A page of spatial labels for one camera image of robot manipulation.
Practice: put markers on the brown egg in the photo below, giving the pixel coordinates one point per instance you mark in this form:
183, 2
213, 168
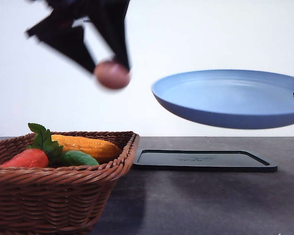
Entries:
111, 75

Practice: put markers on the brown woven wicker basket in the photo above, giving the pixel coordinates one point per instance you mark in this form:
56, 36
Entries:
59, 200

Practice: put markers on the white wall power socket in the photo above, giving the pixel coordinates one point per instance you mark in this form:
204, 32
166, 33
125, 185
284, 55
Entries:
84, 25

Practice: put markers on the green toy cucumber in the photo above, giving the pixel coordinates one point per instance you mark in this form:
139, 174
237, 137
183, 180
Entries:
74, 157

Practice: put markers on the blue round plate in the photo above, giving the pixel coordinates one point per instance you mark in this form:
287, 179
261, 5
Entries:
237, 99

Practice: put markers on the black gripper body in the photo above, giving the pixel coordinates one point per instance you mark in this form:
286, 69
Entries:
77, 9

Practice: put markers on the black rectangular tray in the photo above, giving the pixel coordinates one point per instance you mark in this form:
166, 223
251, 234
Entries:
201, 160

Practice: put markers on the orange toy carrot with leaves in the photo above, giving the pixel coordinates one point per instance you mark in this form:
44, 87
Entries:
39, 153

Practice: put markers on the yellow toy corn cob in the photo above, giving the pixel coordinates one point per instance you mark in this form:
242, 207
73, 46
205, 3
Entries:
101, 150

